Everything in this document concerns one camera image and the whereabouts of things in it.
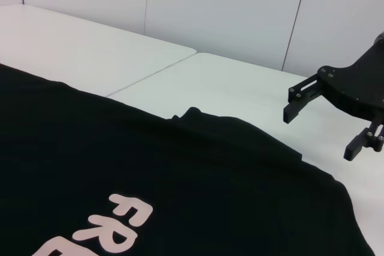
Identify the black shirt with FREE print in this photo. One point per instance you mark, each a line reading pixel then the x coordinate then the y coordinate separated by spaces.
pixel 120 154

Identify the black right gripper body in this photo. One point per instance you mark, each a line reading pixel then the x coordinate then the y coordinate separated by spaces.
pixel 360 88

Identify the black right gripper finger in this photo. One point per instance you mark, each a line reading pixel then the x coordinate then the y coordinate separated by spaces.
pixel 358 145
pixel 300 97

